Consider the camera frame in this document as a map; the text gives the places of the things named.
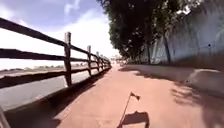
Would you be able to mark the red paved path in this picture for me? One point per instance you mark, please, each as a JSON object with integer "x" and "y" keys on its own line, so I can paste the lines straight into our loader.
{"x": 113, "y": 96}

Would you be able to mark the row of trees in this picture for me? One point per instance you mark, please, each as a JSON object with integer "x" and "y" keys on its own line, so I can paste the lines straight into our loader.
{"x": 133, "y": 26}

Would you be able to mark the pale concrete kerb ledge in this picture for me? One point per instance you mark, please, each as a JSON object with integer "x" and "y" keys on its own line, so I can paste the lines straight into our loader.
{"x": 203, "y": 80}

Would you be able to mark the grey asphalt road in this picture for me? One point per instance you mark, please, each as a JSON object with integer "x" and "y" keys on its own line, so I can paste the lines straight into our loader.
{"x": 23, "y": 92}

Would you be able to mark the dark wooden rail fence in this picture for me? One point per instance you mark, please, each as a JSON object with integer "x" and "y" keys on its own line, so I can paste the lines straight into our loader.
{"x": 67, "y": 60}

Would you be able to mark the grey concrete wall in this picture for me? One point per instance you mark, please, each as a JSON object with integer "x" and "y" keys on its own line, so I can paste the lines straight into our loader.
{"x": 196, "y": 40}

